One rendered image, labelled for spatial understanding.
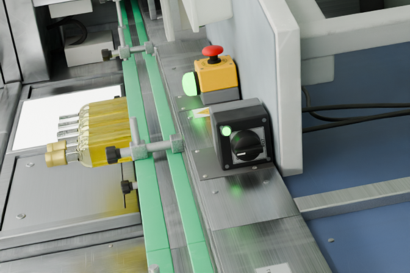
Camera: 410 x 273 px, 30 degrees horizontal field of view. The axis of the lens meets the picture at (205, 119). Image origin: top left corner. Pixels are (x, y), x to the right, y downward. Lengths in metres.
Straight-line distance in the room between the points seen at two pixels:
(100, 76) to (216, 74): 1.36
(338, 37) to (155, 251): 0.39
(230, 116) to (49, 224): 0.68
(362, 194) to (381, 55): 0.64
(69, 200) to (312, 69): 0.85
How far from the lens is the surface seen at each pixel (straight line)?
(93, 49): 2.85
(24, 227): 1.72
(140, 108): 1.51
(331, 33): 1.09
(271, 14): 1.05
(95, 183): 1.85
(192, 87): 1.42
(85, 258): 1.63
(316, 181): 1.14
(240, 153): 1.11
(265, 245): 0.96
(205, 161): 1.19
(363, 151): 1.23
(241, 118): 1.13
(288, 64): 1.04
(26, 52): 2.74
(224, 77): 1.40
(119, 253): 1.62
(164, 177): 1.22
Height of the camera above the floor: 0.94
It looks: 4 degrees down
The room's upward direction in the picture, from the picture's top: 100 degrees counter-clockwise
